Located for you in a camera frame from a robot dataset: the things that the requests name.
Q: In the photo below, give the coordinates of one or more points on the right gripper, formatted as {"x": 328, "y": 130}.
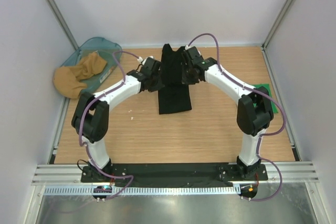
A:
{"x": 185, "y": 80}

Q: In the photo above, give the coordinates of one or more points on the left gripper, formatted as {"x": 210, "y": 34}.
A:
{"x": 158, "y": 86}

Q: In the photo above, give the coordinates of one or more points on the black tank top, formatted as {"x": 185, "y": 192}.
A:
{"x": 174, "y": 97}

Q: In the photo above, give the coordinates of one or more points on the green tank top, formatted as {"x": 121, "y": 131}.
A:
{"x": 267, "y": 86}

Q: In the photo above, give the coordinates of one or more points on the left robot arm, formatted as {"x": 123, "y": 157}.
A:
{"x": 91, "y": 117}

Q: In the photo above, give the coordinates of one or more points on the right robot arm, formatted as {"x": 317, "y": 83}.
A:
{"x": 254, "y": 110}

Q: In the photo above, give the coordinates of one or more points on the tan tank top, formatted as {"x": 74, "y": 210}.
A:
{"x": 67, "y": 79}

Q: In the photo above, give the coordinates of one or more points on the blue plastic basket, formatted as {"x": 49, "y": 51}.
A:
{"x": 105, "y": 49}

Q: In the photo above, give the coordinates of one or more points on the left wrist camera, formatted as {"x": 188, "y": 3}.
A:
{"x": 143, "y": 60}

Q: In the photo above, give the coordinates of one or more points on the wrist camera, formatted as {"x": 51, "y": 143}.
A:
{"x": 143, "y": 60}
{"x": 189, "y": 47}

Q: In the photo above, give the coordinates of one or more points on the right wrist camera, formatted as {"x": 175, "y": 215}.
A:
{"x": 189, "y": 47}

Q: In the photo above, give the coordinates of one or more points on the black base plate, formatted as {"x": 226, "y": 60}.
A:
{"x": 185, "y": 175}

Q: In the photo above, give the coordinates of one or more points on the white slotted cable duct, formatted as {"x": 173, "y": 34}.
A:
{"x": 90, "y": 190}

